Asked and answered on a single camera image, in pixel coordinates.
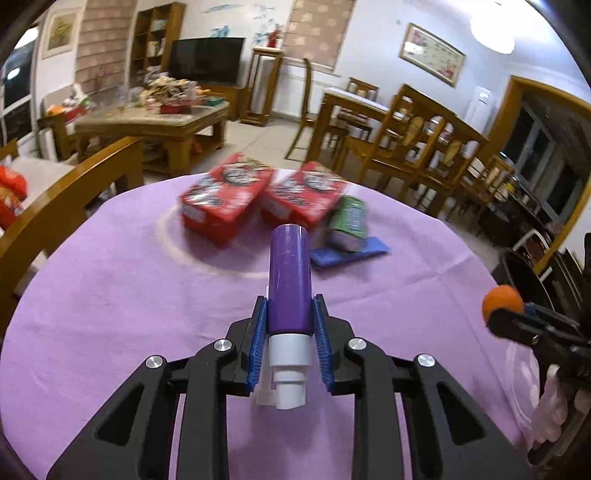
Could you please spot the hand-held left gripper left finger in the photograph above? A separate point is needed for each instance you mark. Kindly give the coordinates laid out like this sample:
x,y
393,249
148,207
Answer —
x,y
258,341

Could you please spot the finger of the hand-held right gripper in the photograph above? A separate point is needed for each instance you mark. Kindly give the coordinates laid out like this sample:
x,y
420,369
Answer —
x,y
517,330
545,313

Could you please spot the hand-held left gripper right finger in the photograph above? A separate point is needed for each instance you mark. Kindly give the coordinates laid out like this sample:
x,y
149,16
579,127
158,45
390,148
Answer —
x,y
323,341

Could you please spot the orange ball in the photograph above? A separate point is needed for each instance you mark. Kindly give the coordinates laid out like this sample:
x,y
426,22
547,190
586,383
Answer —
x,y
502,304

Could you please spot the black trash bin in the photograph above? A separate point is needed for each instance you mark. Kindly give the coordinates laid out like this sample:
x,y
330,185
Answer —
x,y
519,272

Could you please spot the purple spray bottle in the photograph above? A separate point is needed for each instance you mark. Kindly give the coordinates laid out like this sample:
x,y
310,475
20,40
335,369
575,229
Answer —
x,y
288,277

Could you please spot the person's right hand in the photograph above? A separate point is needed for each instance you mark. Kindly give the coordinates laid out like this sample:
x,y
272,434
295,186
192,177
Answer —
x,y
551,397

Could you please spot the blue cloth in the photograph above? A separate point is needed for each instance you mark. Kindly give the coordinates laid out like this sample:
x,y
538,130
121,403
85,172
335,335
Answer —
x,y
364,247

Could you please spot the green packet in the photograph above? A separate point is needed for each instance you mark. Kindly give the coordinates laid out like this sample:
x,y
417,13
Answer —
x,y
348,221

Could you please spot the purple tablecloth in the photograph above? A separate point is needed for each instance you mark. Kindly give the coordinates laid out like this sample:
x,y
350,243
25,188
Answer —
x,y
138,300

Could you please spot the wooden dining chair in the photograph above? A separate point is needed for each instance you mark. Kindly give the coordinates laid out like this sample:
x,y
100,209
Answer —
x,y
307,120
461,152
401,138
489,184
362,85

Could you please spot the red printed box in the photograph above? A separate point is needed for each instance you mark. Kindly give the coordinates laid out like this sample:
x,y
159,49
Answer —
x,y
221,194
300,194

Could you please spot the white standing air conditioner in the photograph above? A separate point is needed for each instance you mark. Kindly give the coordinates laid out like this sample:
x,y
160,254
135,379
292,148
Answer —
x,y
478,110

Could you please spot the wooden coffee table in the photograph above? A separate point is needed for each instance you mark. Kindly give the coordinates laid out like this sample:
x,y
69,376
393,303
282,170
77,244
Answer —
x,y
152,124

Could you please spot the wooden dining table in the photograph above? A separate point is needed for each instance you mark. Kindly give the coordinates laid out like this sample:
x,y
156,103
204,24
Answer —
x,y
355,99

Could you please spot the wooden sofa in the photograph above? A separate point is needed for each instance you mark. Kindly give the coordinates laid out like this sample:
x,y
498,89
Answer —
x,y
60,198

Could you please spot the white radiator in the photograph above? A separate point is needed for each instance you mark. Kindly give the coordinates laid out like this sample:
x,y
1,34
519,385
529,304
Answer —
x,y
291,97

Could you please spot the red tray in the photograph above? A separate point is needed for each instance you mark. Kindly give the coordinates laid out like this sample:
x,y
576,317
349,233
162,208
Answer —
x,y
175,108

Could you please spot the tall wooden plant stand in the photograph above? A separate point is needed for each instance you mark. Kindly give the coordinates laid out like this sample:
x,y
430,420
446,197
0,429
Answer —
x,y
258,87

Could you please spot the wide framed picture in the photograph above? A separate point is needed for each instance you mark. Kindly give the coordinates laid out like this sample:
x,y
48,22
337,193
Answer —
x,y
431,53

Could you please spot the black television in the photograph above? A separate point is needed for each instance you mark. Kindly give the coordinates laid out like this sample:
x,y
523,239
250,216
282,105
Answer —
x,y
205,60

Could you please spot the red cushion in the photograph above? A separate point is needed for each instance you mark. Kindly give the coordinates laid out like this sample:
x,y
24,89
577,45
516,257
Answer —
x,y
9,194

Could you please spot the round ceiling lamp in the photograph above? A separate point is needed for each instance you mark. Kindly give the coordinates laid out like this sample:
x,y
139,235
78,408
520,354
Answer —
x,y
491,27

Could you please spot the wooden armchair with toys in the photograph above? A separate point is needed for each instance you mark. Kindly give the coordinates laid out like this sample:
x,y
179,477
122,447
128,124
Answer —
x,y
55,134

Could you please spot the red vase with flowers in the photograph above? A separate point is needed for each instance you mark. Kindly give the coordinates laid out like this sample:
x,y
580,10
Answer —
x,y
274,39

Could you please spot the beige roller blind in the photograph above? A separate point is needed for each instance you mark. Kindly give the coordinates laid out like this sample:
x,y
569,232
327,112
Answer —
x,y
318,32
104,46

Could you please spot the wooden bookshelf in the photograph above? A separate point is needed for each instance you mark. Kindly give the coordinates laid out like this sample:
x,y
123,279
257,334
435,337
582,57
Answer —
x,y
173,27

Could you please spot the window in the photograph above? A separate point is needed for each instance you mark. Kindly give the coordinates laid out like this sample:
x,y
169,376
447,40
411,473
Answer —
x,y
18,92

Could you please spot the sunflower painting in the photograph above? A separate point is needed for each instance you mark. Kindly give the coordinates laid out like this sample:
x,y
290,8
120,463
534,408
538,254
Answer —
x,y
60,34

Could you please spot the wooden door frame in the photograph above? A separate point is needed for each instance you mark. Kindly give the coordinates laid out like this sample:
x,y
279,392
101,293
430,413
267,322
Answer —
x,y
503,120

